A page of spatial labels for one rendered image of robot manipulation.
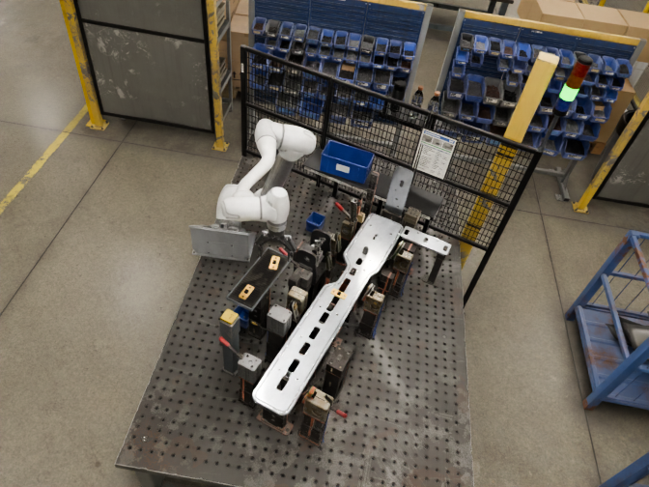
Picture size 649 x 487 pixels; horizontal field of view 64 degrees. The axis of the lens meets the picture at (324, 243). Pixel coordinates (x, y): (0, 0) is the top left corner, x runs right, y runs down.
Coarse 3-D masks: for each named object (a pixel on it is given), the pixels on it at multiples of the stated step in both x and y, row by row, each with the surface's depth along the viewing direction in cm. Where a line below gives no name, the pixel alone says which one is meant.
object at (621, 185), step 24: (648, 96) 403; (648, 120) 420; (624, 144) 435; (648, 144) 435; (600, 168) 461; (624, 168) 455; (648, 168) 453; (600, 192) 478; (624, 192) 474; (648, 192) 472
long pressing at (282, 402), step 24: (360, 240) 295; (384, 240) 297; (336, 288) 269; (360, 288) 271; (312, 312) 257; (336, 312) 258; (288, 360) 237; (312, 360) 238; (264, 384) 228; (288, 384) 229; (288, 408) 222
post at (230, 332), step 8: (224, 328) 233; (232, 328) 231; (224, 336) 239; (232, 336) 236; (232, 344) 242; (224, 352) 251; (232, 352) 247; (224, 360) 257; (232, 360) 253; (224, 368) 263; (232, 368) 258
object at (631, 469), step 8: (648, 456) 268; (632, 464) 280; (640, 464) 273; (648, 464) 268; (624, 472) 286; (632, 472) 279; (640, 472) 275; (648, 472) 267; (608, 480) 298; (616, 480) 291; (624, 480) 285; (632, 480) 284
